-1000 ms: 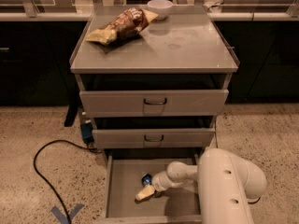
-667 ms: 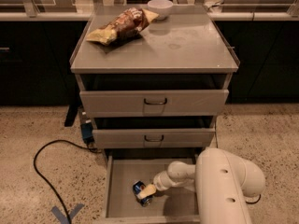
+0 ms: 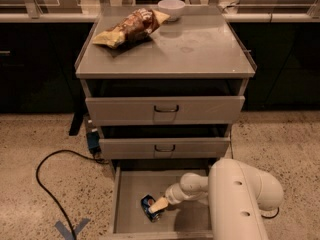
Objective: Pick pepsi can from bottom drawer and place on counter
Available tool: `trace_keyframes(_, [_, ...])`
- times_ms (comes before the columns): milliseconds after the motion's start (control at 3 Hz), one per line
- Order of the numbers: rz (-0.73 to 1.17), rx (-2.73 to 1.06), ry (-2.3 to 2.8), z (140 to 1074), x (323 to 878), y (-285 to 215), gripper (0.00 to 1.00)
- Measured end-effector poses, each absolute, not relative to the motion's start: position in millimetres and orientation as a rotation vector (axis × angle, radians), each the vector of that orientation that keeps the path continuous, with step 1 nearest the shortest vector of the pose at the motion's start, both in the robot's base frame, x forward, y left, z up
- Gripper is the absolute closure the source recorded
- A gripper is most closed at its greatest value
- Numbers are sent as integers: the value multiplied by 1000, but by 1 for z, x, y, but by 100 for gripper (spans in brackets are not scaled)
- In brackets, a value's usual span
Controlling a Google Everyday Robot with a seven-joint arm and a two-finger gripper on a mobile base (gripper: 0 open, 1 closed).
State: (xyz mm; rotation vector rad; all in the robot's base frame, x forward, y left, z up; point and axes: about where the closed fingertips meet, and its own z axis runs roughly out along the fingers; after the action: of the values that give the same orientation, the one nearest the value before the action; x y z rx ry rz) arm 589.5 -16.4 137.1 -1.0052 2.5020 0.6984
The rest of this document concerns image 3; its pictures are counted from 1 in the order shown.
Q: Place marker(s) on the grey drawer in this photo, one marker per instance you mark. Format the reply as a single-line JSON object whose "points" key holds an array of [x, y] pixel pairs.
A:
{"points": [[164, 110], [189, 220], [164, 148]]}

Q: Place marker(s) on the white bowl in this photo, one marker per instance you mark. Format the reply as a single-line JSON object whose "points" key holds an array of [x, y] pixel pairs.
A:
{"points": [[174, 8]]}

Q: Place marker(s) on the brown chip bag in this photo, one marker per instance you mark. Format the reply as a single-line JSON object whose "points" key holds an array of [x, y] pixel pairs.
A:
{"points": [[137, 26]]}

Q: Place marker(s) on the grey bottom drawer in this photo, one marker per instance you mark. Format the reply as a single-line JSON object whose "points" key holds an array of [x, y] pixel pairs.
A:
{"points": [[189, 220]]}

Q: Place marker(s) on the blue power adapter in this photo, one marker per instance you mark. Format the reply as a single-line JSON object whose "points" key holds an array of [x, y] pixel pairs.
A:
{"points": [[93, 142]]}

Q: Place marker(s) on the grey top drawer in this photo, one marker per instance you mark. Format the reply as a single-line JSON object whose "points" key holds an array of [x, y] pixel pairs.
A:
{"points": [[164, 110]]}

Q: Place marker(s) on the dark counter cabinets background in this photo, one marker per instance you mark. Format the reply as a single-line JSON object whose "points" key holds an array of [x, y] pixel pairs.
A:
{"points": [[38, 64]]}

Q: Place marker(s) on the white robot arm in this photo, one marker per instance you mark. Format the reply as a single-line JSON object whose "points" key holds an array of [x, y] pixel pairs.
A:
{"points": [[237, 194]]}

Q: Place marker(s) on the grey middle drawer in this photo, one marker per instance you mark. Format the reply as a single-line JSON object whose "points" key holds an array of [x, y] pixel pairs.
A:
{"points": [[164, 148]]}

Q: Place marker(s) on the grey drawer cabinet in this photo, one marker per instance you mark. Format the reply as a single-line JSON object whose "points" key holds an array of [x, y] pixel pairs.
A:
{"points": [[197, 55]]}

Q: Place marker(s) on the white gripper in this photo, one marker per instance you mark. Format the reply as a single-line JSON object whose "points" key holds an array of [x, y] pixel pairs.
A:
{"points": [[173, 195]]}

